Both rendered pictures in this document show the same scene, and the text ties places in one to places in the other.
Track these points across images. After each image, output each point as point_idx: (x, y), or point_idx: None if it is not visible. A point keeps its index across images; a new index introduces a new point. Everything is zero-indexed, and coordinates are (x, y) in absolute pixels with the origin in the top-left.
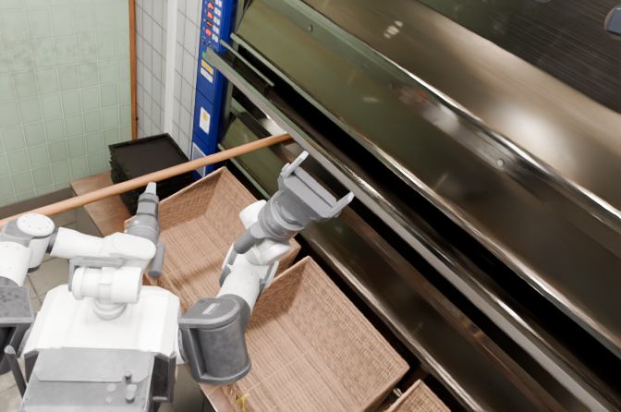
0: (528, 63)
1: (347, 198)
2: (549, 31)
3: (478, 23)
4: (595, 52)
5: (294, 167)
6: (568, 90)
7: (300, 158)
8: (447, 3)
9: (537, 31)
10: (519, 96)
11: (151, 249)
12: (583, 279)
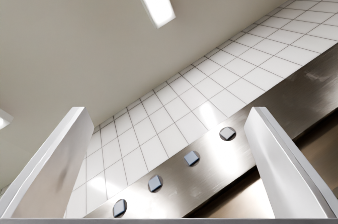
0: (228, 194)
1: (252, 109)
2: (215, 165)
3: (185, 206)
4: (236, 148)
5: (56, 140)
6: (256, 177)
7: (75, 107)
8: None
9: (211, 172)
10: (249, 207)
11: None
12: None
